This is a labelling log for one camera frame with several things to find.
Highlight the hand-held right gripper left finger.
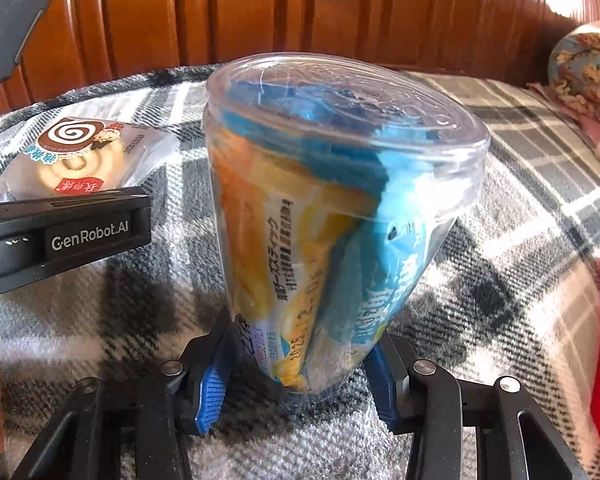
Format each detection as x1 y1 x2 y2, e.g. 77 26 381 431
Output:
10 317 241 480

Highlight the swirl cookie packet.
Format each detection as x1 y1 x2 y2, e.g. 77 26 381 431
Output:
0 117 178 203

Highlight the blue snack packet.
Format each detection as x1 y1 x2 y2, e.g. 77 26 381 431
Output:
225 77 476 361

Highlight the clear plastic jar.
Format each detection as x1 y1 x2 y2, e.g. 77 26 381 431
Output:
202 54 492 395

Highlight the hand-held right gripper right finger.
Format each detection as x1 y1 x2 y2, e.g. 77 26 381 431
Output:
365 332 588 480

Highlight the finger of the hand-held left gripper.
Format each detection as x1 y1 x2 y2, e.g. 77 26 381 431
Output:
0 0 51 126

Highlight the wooden slatted headboard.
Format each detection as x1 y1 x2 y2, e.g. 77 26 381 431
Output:
0 0 600 123

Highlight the grey plaid blanket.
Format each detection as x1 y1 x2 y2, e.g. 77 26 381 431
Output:
0 65 600 480

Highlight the floral pillow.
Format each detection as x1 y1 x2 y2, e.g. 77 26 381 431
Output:
547 20 600 128

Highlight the yellow snack packet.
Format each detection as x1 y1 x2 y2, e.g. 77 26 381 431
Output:
212 150 381 391

